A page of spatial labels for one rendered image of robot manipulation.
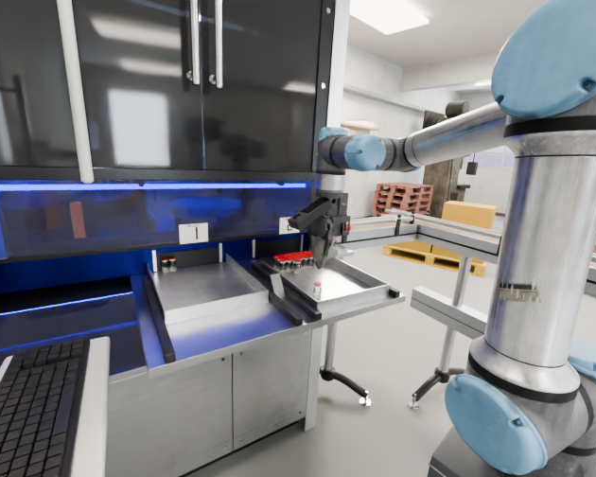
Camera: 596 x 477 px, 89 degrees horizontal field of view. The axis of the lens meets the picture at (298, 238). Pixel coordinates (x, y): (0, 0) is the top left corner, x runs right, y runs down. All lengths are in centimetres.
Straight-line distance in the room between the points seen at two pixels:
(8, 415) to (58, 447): 13
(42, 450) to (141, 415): 62
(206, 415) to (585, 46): 133
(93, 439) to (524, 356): 64
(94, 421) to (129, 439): 61
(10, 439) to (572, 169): 82
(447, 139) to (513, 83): 26
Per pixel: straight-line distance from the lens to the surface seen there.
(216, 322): 77
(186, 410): 130
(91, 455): 66
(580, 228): 43
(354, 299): 86
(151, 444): 135
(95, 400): 75
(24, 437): 70
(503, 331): 46
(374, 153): 67
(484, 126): 62
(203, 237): 99
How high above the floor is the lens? 127
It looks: 15 degrees down
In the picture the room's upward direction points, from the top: 3 degrees clockwise
